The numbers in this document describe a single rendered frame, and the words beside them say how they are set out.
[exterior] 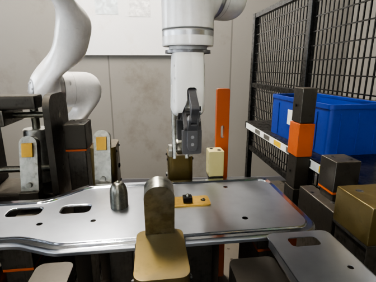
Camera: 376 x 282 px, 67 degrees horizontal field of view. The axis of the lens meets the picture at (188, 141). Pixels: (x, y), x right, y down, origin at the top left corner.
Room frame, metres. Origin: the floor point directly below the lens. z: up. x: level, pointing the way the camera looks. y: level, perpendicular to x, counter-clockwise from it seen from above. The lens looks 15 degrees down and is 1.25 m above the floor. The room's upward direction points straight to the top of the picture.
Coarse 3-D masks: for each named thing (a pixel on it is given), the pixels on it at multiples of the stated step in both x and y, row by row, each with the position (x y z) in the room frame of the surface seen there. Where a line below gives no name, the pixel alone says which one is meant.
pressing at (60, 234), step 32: (96, 192) 0.53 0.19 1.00; (128, 192) 0.53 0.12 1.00; (192, 192) 0.53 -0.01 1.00; (224, 192) 0.53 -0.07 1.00; (256, 192) 0.53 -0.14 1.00; (0, 224) 0.41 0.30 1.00; (32, 224) 0.41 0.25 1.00; (64, 224) 0.41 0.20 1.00; (96, 224) 0.41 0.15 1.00; (128, 224) 0.41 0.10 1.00; (192, 224) 0.41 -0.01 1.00; (224, 224) 0.41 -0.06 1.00; (256, 224) 0.41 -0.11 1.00; (288, 224) 0.41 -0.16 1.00
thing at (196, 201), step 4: (180, 196) 0.51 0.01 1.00; (184, 196) 0.49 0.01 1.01; (192, 196) 0.51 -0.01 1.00; (196, 196) 0.51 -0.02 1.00; (200, 196) 0.51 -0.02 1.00; (204, 196) 0.51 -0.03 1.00; (176, 200) 0.49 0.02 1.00; (180, 200) 0.49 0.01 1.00; (184, 200) 0.48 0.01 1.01; (188, 200) 0.48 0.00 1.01; (192, 200) 0.49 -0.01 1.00; (196, 200) 0.49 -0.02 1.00; (200, 200) 0.49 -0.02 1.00; (208, 200) 0.49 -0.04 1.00; (176, 204) 0.48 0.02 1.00; (180, 204) 0.48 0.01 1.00; (184, 204) 0.48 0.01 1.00; (188, 204) 0.48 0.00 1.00; (192, 204) 0.48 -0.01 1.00; (196, 204) 0.48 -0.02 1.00; (200, 204) 0.48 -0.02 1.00; (204, 204) 0.48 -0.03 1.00; (208, 204) 0.48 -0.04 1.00
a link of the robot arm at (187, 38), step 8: (168, 32) 0.46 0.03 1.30; (176, 32) 0.45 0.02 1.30; (184, 32) 0.45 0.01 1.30; (192, 32) 0.45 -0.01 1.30; (200, 32) 0.45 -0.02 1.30; (208, 32) 0.46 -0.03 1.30; (168, 40) 0.46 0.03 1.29; (176, 40) 0.45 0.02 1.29; (184, 40) 0.45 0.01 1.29; (192, 40) 0.45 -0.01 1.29; (200, 40) 0.45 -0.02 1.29; (208, 40) 0.46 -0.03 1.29; (176, 48) 0.47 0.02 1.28; (184, 48) 0.46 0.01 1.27; (192, 48) 0.46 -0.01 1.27; (200, 48) 0.47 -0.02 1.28
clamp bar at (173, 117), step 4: (172, 112) 0.63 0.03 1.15; (172, 116) 0.63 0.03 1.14; (176, 116) 0.64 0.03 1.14; (172, 120) 0.63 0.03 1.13; (172, 124) 0.63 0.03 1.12; (172, 128) 0.63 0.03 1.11; (172, 132) 0.62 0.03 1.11; (176, 132) 0.63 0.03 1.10; (172, 136) 0.62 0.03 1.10; (176, 136) 0.63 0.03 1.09; (172, 140) 0.62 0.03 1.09; (172, 144) 0.62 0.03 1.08; (172, 148) 0.62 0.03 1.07; (172, 152) 0.62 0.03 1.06; (188, 156) 0.62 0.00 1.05
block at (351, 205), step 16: (336, 192) 0.43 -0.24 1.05; (352, 192) 0.40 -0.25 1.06; (368, 192) 0.40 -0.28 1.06; (336, 208) 0.42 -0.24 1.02; (352, 208) 0.39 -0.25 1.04; (368, 208) 0.36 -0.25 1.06; (336, 224) 0.42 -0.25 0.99; (352, 224) 0.38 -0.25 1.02; (368, 224) 0.36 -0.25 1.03; (352, 240) 0.38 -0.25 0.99; (368, 240) 0.35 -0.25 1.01; (368, 256) 0.36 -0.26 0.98
